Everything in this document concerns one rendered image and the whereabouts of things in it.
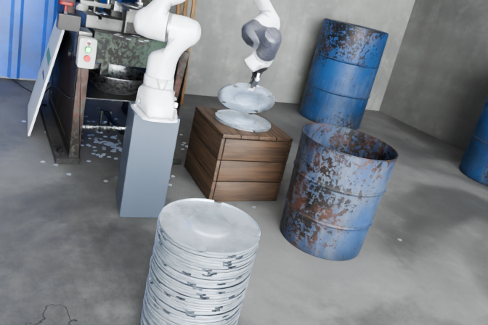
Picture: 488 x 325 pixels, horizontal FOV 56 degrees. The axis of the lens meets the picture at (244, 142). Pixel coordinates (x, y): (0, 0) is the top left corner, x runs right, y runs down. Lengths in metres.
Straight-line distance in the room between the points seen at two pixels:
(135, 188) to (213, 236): 0.73
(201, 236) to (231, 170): 0.95
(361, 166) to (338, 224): 0.27
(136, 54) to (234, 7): 1.86
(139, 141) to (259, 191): 0.74
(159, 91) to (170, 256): 0.76
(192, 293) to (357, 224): 0.92
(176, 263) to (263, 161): 1.11
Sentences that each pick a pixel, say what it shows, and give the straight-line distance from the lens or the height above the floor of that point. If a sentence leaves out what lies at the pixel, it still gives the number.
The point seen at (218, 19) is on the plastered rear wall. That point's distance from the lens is 4.02.
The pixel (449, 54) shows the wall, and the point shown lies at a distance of 4.96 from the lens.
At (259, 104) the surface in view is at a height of 0.45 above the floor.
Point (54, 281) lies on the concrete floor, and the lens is 1.63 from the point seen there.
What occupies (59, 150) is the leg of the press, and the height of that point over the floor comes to 0.03.
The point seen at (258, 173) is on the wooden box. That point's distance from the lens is 2.24.
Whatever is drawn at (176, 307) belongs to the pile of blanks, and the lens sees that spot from 1.31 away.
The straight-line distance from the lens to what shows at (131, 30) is 2.39.
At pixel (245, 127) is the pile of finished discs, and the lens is 2.21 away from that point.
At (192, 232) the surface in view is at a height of 0.35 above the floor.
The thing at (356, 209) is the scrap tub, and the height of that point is 0.26.
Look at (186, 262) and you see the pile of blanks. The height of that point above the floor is 0.31.
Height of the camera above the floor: 1.00
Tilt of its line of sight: 19 degrees down
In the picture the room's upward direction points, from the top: 13 degrees clockwise
